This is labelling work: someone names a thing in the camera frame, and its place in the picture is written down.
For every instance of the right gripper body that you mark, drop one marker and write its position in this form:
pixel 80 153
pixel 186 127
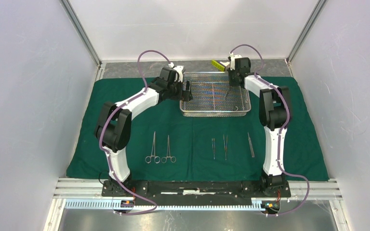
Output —
pixel 232 74

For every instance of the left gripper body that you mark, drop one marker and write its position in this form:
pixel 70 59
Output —
pixel 178 89

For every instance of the metal mesh instrument tray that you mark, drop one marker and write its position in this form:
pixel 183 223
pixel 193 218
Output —
pixel 208 90

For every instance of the green surgical cloth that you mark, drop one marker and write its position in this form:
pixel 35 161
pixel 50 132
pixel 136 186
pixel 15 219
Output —
pixel 190 140

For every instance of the pointed steel tweezers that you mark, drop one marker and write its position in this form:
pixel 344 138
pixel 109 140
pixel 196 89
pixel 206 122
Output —
pixel 225 140

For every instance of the steel forceps with ring handles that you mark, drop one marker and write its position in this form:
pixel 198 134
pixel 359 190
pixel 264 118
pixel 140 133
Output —
pixel 153 156

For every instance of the steel scalpel handle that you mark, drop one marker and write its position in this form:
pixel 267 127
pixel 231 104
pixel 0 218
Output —
pixel 227 94

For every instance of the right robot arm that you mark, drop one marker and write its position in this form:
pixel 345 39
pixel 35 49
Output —
pixel 274 115

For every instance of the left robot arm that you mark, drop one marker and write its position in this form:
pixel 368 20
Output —
pixel 114 125

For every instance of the yellow-green lego brick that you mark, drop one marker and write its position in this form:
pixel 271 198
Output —
pixel 218 65

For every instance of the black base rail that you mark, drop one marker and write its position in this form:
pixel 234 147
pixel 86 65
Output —
pixel 150 196

